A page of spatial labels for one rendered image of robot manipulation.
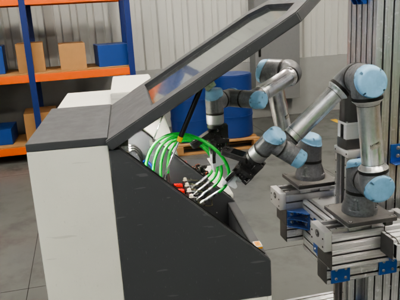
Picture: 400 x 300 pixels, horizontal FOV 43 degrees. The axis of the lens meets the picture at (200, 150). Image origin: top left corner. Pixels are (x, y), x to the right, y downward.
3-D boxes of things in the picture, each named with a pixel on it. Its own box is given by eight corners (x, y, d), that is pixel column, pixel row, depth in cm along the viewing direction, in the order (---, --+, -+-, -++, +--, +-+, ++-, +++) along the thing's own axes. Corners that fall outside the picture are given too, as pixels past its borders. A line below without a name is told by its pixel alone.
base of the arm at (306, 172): (316, 171, 277) (316, 153, 274) (330, 179, 263) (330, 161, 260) (290, 174, 274) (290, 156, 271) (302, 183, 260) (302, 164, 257)
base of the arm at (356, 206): (365, 202, 230) (366, 181, 228) (384, 214, 216) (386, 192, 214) (334, 206, 227) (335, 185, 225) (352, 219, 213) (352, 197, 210)
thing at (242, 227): (269, 290, 210) (268, 255, 205) (258, 292, 209) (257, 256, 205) (236, 230, 269) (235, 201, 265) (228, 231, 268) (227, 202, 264)
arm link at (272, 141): (288, 144, 190) (269, 134, 188) (271, 162, 197) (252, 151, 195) (289, 131, 196) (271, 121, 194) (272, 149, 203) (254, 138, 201)
